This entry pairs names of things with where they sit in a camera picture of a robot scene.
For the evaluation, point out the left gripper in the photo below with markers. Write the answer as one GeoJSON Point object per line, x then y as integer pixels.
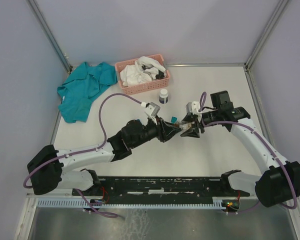
{"type": "Point", "coordinates": [164, 131]}

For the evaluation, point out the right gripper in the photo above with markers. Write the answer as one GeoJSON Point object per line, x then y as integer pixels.
{"type": "Point", "coordinates": [193, 132]}

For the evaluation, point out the teal pill box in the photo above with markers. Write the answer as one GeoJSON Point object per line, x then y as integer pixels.
{"type": "Point", "coordinates": [173, 119]}

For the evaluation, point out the clear vitamin pill bottle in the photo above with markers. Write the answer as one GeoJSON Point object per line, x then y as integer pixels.
{"type": "Point", "coordinates": [184, 126]}

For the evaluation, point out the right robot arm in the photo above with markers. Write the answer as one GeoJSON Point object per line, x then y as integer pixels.
{"type": "Point", "coordinates": [279, 182]}

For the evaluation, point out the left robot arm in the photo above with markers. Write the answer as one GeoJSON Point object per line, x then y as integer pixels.
{"type": "Point", "coordinates": [53, 169]}

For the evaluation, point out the white cap pill bottle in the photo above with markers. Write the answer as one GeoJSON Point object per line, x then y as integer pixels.
{"type": "Point", "coordinates": [163, 96]}

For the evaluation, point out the pink plastic basket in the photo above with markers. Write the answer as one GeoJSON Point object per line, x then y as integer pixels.
{"type": "Point", "coordinates": [156, 84]}

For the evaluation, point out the black item in basket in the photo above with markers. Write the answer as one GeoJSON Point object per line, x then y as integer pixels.
{"type": "Point", "coordinates": [159, 76]}

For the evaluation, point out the white cloth in basket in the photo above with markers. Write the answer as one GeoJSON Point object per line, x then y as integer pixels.
{"type": "Point", "coordinates": [140, 71]}

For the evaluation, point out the teal shirt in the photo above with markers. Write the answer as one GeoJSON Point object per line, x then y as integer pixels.
{"type": "Point", "coordinates": [82, 87]}

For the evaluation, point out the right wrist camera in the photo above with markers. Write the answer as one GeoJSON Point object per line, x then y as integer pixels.
{"type": "Point", "coordinates": [194, 108]}

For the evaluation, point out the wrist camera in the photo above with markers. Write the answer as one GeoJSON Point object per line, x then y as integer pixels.
{"type": "Point", "coordinates": [151, 110]}
{"type": "Point", "coordinates": [194, 108]}

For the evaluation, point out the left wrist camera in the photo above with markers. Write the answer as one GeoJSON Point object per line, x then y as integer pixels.
{"type": "Point", "coordinates": [151, 110]}

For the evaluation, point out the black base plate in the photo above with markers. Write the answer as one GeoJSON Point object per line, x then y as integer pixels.
{"type": "Point", "coordinates": [136, 190]}

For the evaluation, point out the aluminium frame post right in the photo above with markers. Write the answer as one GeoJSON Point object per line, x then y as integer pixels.
{"type": "Point", "coordinates": [267, 32]}

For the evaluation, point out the aluminium frame post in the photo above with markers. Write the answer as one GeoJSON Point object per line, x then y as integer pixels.
{"type": "Point", "coordinates": [33, 5]}
{"type": "Point", "coordinates": [267, 32]}

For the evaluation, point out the aluminium frame post left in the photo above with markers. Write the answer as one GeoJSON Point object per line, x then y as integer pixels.
{"type": "Point", "coordinates": [33, 5]}

